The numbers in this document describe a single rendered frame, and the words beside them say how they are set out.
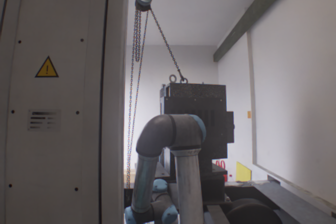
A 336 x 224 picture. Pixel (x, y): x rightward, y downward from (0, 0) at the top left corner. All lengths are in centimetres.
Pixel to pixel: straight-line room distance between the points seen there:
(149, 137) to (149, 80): 327
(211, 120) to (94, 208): 105
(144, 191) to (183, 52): 350
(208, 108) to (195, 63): 269
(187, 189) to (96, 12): 59
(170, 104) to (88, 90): 87
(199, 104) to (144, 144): 76
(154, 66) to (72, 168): 356
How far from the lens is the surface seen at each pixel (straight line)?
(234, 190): 205
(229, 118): 158
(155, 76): 384
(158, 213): 86
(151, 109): 376
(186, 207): 69
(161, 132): 59
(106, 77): 41
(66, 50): 47
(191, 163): 65
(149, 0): 181
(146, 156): 63
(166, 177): 143
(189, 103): 127
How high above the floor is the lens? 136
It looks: 6 degrees up
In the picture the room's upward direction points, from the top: straight up
